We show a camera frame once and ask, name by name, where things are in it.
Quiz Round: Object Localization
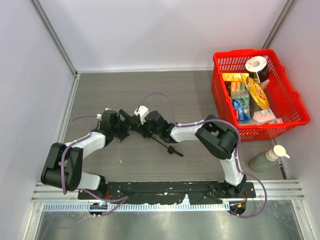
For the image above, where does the black folding umbrella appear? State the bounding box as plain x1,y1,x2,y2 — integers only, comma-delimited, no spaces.
119,109,184,157

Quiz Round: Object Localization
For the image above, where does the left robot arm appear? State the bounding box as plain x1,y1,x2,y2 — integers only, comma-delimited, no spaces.
40,108,130,198

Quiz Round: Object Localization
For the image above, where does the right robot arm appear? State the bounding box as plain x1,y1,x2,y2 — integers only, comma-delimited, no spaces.
133,106,247,196

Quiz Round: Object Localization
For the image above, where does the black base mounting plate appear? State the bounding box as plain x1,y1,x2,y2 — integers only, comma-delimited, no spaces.
90,181,256,205

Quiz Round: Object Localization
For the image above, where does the yellow orange box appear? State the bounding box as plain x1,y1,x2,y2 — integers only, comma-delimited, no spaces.
222,72,249,82

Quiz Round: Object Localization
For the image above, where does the clear green snack bag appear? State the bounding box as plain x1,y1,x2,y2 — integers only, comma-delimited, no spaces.
231,90,251,122

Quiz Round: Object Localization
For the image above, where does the yellow Lays chips bag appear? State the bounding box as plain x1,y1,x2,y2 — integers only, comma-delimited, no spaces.
243,76,270,110

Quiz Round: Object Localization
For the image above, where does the white wrapped sponge pack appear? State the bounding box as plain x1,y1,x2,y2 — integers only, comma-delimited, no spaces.
252,108,276,125

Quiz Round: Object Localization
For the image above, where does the green soap pump bottle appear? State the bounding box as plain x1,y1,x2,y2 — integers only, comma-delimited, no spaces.
248,144,290,173

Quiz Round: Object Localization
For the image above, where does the black wrapped toilet paper roll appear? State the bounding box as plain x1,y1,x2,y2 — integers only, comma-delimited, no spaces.
245,56,270,84

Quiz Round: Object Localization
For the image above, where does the red plastic shopping basket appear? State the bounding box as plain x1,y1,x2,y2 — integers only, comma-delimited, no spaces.
211,48,310,142

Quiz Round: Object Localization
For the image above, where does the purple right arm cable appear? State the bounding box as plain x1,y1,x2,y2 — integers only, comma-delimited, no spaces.
138,92,268,221

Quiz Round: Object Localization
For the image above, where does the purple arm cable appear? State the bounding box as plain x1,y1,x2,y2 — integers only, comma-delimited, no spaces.
138,92,268,221
61,114,130,218

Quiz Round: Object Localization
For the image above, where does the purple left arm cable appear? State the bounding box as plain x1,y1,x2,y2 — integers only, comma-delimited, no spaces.
61,114,130,218

